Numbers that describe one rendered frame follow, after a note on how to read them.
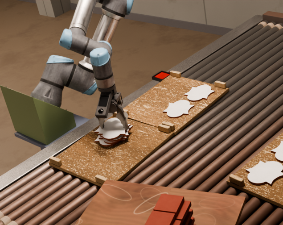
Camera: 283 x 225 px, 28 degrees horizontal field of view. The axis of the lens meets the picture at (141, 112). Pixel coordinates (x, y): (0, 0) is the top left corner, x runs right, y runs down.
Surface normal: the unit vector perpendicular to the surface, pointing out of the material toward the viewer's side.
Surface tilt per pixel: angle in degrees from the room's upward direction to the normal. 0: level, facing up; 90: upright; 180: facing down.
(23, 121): 90
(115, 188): 0
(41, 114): 90
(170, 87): 0
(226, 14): 90
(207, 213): 0
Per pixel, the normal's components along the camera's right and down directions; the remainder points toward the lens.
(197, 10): -0.66, 0.47
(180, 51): -0.18, -0.85
